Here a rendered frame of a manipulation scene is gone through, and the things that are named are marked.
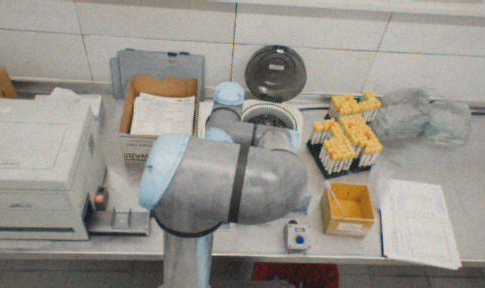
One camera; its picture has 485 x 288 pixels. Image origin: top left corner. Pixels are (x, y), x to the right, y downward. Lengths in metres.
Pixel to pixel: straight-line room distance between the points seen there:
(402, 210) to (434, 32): 0.63
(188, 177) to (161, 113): 0.99
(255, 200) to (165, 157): 0.14
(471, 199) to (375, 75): 0.55
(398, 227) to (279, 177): 0.91
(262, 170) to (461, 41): 1.27
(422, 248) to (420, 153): 0.41
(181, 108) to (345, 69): 0.63
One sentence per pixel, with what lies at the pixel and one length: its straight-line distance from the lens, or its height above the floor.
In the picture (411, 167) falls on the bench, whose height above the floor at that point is 0.87.
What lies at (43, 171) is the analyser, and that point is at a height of 1.17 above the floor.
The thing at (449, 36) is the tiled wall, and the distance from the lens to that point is 1.71.
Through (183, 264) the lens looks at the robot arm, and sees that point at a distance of 0.74.
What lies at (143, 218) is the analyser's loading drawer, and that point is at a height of 0.91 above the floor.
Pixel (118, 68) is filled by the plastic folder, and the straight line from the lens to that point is 1.65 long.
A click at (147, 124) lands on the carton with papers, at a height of 0.94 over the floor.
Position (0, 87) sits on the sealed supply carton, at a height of 1.01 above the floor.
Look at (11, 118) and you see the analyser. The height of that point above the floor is 1.18.
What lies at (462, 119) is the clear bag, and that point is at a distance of 1.79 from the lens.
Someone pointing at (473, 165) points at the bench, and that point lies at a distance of 1.79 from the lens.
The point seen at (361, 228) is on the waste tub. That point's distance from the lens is 1.37.
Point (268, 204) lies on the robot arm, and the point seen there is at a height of 1.55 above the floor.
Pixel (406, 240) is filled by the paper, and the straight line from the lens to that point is 1.45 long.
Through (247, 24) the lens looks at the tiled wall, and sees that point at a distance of 1.50.
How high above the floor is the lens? 2.04
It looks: 49 degrees down
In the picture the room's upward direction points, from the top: 7 degrees clockwise
